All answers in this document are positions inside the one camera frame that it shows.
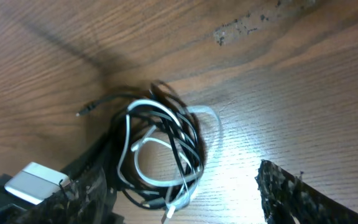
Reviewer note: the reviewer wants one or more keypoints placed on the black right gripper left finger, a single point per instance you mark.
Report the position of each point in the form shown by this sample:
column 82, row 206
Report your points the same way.
column 67, row 199

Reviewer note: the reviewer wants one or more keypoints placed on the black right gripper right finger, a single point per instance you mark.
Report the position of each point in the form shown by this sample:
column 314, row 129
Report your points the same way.
column 288, row 199

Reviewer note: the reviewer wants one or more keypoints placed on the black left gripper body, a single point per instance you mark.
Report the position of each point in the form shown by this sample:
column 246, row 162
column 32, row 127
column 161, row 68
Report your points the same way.
column 85, row 161

